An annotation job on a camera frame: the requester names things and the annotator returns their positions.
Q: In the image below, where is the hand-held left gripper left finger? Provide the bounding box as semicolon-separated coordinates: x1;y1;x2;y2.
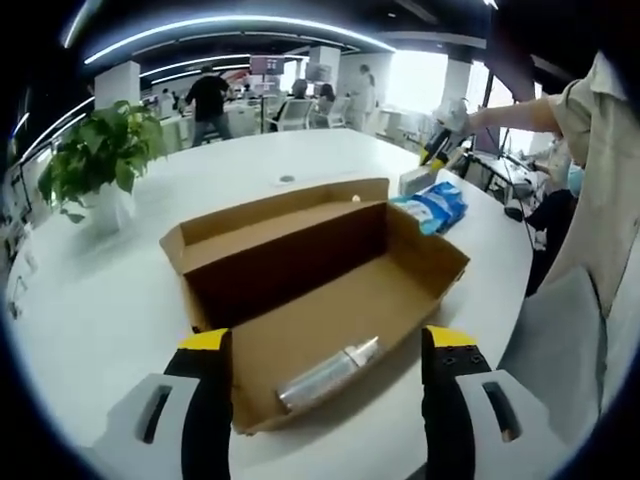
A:
91;327;235;480

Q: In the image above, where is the brown cardboard shoe box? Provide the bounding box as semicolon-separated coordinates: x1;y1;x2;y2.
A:
159;178;471;436

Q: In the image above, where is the green potted plant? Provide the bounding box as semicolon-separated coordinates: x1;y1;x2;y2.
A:
37;99;169;234

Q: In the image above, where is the white office chair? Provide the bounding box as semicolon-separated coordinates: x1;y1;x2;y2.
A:
272;98;316;132
319;95;351;130

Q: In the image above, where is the purple wall display screen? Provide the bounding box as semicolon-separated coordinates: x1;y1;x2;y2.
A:
249;54;286;77

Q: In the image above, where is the silver spray bottle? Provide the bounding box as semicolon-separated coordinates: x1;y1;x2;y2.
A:
276;335;384;414

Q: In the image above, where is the curved ceiling light strip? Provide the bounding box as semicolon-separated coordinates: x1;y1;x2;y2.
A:
82;14;396;66

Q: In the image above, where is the white label blue wipes pack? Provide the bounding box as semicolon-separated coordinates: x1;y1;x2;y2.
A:
389;192;454;236

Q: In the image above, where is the small white box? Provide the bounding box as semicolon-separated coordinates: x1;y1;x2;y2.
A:
399;167;436;194

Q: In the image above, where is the person's beige jacket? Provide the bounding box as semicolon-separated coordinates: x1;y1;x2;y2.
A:
544;52;640;319

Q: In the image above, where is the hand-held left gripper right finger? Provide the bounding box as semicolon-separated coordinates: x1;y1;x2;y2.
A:
420;324;535;480

